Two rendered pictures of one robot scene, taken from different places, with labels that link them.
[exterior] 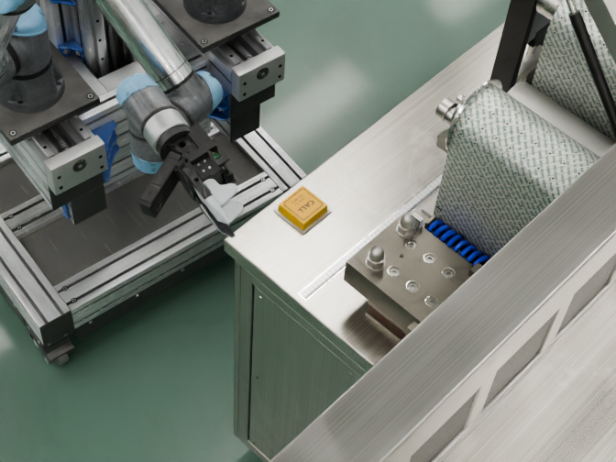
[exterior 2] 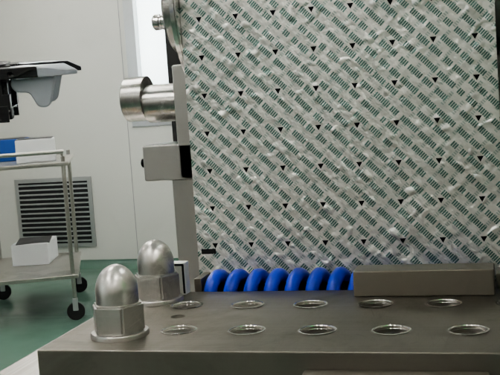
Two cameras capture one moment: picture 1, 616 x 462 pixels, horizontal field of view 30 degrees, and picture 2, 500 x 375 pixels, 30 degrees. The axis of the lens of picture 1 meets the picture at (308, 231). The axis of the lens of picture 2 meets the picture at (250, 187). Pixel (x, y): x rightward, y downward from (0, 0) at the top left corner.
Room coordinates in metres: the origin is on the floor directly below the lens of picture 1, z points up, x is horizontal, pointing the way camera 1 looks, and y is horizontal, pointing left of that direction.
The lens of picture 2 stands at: (0.62, 0.03, 1.17)
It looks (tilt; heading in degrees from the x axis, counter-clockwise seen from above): 6 degrees down; 336
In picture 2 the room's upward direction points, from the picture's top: 4 degrees counter-clockwise
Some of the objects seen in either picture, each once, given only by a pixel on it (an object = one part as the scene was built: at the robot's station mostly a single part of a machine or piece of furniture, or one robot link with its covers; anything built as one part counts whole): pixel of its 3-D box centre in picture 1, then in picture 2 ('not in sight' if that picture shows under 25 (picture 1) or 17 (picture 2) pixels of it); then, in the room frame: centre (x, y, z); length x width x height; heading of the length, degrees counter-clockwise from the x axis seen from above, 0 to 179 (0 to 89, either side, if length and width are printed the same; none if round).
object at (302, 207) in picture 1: (302, 207); not in sight; (1.38, 0.01, 0.91); 0.07 x 0.07 x 0.02; 50
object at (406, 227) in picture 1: (407, 223); (156, 270); (1.26, -0.18, 1.05); 0.04 x 0.04 x 0.04
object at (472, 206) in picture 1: (491, 223); (340, 171); (1.24, -0.32, 1.11); 0.23 x 0.01 x 0.18; 50
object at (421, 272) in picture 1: (456, 312); (386, 362); (1.12, -0.28, 1.00); 0.40 x 0.16 x 0.06; 50
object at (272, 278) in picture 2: (476, 258); (346, 289); (1.22, -0.31, 1.03); 0.21 x 0.04 x 0.03; 50
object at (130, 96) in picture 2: (445, 109); (138, 99); (1.44, -0.23, 1.18); 0.04 x 0.02 x 0.04; 140
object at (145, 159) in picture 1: (156, 137); not in sight; (1.38, 0.30, 1.09); 0.11 x 0.08 x 0.11; 150
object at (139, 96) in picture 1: (147, 106); not in sight; (1.37, 0.31, 1.18); 0.11 x 0.08 x 0.09; 38
